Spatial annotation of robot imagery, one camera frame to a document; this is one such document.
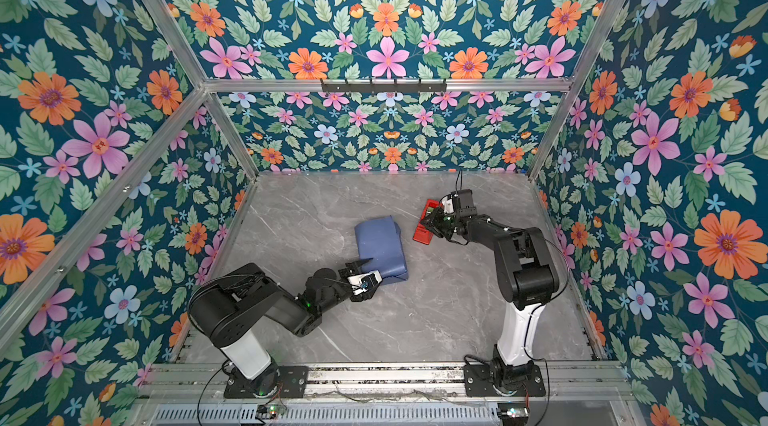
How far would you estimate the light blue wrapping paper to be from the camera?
0.88 metres

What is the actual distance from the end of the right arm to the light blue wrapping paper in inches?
5.1

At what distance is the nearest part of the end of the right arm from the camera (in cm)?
80
